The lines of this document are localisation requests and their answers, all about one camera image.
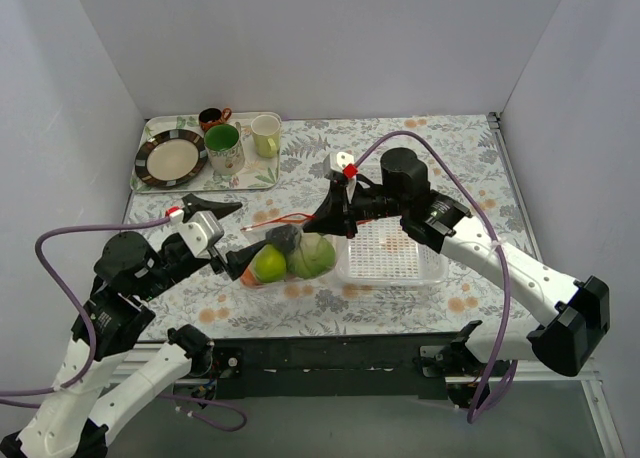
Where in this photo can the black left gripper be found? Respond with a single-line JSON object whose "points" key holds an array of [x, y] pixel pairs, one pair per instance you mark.
{"points": [[184, 259]]}

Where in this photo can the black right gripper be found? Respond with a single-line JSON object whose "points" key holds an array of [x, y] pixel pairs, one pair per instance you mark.
{"points": [[347, 210]]}

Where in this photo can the fake dark purple plum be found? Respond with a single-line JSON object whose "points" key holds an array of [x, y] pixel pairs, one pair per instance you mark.
{"points": [[284, 238]]}

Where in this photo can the clear zip top bag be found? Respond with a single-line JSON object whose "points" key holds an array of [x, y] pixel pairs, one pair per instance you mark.
{"points": [[256, 233]]}

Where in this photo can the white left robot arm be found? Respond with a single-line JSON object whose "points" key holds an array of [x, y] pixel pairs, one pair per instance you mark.
{"points": [[81, 415]]}

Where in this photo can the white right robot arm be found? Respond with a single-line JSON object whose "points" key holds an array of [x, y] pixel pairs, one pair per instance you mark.
{"points": [[572, 315]]}

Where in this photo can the fake orange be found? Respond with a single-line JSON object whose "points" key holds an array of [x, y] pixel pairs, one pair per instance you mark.
{"points": [[249, 280]]}

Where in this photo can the fake green cabbage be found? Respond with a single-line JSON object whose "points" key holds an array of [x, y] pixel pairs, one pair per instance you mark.
{"points": [[314, 256]]}

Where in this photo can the fake green lime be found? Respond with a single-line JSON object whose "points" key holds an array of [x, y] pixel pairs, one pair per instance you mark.
{"points": [[269, 265]]}

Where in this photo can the white plastic basket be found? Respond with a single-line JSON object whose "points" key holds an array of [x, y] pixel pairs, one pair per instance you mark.
{"points": [[382, 255]]}

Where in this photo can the green floral mug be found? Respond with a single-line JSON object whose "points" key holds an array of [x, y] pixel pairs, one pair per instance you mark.
{"points": [[223, 143]]}

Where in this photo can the brown striped plate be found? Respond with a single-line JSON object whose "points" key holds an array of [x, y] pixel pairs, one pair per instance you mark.
{"points": [[170, 158]]}

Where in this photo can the floral serving tray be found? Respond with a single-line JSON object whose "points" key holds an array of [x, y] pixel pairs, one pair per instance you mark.
{"points": [[258, 172]]}

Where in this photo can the pale yellow mug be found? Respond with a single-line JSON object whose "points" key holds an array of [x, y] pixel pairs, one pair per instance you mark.
{"points": [[266, 133]]}

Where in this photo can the small brown orange cup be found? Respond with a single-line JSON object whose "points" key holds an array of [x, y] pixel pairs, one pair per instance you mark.
{"points": [[211, 117]]}

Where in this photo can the floral tablecloth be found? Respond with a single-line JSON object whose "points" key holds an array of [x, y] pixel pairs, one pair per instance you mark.
{"points": [[465, 160]]}

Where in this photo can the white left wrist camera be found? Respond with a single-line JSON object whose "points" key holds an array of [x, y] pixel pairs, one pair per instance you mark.
{"points": [[201, 233]]}

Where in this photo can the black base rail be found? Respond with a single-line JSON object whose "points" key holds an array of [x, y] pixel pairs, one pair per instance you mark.
{"points": [[338, 366]]}

